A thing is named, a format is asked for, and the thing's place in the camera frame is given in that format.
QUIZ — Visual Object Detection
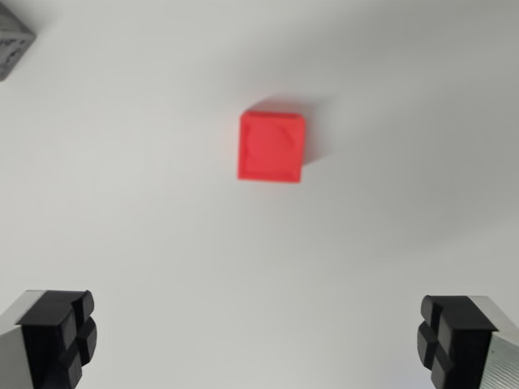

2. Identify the black-padded silver gripper right finger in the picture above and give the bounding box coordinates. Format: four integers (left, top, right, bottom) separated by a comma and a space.
415, 294, 519, 389

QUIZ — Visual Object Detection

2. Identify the black-padded silver gripper left finger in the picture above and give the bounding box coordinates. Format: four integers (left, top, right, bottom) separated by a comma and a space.
0, 289, 98, 389

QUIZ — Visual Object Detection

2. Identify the red soft cube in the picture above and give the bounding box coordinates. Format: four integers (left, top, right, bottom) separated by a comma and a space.
236, 109, 307, 185

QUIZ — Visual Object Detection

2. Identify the grey embossed cube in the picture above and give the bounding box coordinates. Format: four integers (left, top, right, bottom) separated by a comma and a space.
0, 0, 38, 83

